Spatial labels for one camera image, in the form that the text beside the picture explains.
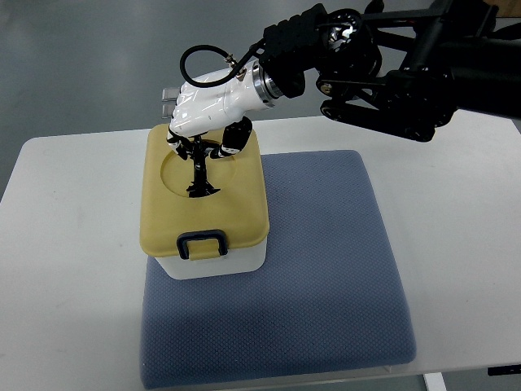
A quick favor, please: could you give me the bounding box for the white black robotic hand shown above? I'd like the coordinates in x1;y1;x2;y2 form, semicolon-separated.
167;60;282;160

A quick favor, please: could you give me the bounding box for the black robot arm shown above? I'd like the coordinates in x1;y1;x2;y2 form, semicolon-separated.
170;1;520;142

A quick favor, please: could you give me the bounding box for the white table leg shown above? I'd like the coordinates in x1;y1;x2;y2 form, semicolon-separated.
423;372;448;391

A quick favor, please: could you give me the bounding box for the blue padded cushion mat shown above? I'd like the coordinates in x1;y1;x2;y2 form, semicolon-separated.
140;150;416;389

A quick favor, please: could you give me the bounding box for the yellow box lid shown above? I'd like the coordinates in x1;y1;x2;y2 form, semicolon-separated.
139;124;269;261

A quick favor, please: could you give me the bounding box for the white storage box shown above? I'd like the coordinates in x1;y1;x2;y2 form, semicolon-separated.
154;72;268;281

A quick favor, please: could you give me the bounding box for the black bracket under table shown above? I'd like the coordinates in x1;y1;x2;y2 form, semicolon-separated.
487;365;521;376

